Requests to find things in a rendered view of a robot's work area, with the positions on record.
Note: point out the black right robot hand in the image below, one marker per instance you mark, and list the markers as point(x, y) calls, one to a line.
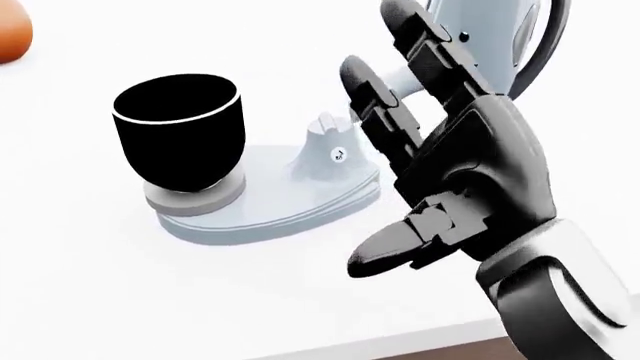
point(480, 180)

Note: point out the pale blue mixer head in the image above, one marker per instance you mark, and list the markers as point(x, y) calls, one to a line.
point(490, 41)

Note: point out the orange round object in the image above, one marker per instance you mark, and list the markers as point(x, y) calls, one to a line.
point(11, 30)

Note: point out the black cup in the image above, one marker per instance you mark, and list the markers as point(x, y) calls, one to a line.
point(180, 135)

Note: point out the pale blue mixer base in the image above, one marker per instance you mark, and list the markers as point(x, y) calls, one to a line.
point(305, 187)

